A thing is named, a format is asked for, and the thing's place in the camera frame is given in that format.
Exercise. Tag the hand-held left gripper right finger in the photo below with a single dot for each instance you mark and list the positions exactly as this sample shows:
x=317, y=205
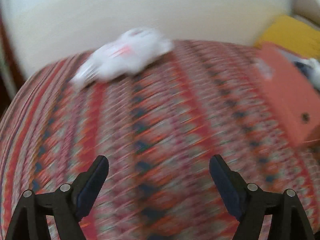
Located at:
x=226, y=187

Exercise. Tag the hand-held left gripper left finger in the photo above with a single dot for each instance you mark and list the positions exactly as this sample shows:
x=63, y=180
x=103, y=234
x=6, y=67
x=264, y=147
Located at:
x=91, y=187

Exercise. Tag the orange cardboard box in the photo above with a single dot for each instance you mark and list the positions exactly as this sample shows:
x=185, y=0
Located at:
x=285, y=97

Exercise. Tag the white plush toy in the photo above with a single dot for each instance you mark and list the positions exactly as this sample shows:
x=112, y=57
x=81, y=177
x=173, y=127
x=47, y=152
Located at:
x=125, y=57

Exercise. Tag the red patterned blanket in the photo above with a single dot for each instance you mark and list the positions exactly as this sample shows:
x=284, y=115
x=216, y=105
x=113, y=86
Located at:
x=155, y=120

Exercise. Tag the yellow cushion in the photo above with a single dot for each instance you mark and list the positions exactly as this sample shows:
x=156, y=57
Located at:
x=292, y=35

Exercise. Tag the pale pink sofa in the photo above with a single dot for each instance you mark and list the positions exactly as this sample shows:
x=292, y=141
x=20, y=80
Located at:
x=307, y=2

